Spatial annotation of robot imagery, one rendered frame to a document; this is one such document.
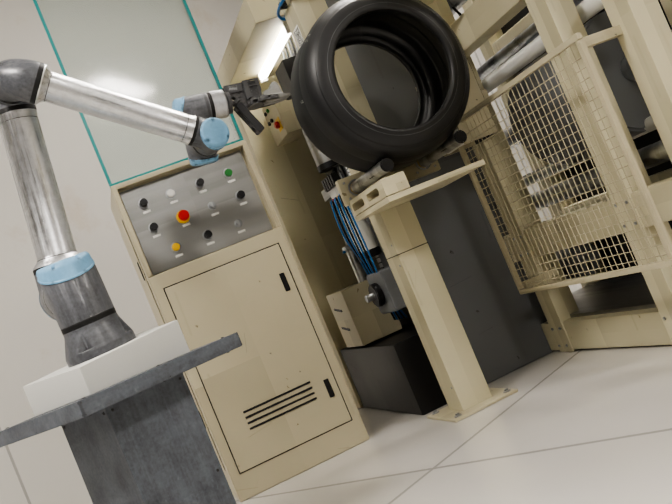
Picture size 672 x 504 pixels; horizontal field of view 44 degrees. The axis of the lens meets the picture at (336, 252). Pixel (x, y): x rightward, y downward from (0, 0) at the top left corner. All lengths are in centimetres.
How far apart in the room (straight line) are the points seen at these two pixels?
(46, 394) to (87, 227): 299
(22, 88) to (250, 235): 120
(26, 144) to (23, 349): 247
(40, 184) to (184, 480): 92
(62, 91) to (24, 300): 262
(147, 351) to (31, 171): 63
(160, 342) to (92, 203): 311
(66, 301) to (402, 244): 128
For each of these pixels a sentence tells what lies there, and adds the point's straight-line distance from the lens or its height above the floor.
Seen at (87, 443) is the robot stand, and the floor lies 48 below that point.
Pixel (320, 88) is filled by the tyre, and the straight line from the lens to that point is 263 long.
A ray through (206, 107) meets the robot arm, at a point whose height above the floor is 127.
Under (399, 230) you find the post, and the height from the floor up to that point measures 70.
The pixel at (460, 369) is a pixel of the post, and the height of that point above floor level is 15.
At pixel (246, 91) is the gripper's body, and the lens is 265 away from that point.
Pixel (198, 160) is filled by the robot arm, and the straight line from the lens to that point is 257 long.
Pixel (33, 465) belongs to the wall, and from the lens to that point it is 475.
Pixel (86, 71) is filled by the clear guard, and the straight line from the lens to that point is 335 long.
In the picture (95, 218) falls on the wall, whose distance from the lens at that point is 526.
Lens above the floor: 63
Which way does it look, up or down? 2 degrees up
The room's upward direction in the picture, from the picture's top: 23 degrees counter-clockwise
